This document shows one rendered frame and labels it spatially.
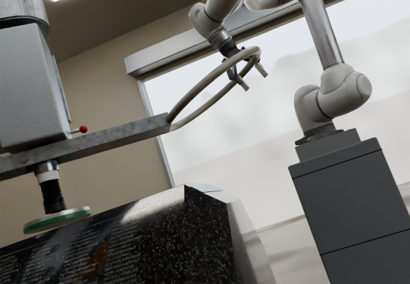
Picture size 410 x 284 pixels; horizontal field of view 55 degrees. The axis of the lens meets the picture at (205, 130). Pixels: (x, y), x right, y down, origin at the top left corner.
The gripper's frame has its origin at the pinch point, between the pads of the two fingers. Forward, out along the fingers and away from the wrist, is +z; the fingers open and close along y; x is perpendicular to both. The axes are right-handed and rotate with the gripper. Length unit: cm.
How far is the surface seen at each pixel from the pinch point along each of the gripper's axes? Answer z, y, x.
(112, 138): -13, 65, -4
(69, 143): -20, 77, -7
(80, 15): -277, -157, -360
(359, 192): 65, -6, -2
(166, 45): -174, -243, -359
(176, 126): -5.7, 35.4, -15.6
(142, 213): 14, 83, 26
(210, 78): -6.4, 35.6, 22.3
